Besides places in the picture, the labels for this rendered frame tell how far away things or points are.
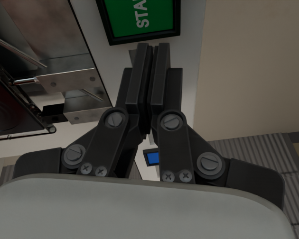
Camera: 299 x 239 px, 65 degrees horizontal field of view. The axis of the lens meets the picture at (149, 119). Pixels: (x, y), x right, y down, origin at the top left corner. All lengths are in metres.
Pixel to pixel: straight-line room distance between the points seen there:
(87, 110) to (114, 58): 0.16
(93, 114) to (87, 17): 0.20
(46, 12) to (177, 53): 0.15
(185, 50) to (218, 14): 1.22
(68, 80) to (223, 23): 1.24
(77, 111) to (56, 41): 0.11
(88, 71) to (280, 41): 1.53
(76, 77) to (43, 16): 0.07
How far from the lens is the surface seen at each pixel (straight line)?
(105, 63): 0.22
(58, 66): 0.32
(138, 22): 0.19
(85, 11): 0.19
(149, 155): 0.37
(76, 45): 0.31
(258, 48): 1.70
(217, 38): 1.53
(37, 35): 0.31
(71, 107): 0.37
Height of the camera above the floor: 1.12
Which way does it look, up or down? 33 degrees down
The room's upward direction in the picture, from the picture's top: 174 degrees clockwise
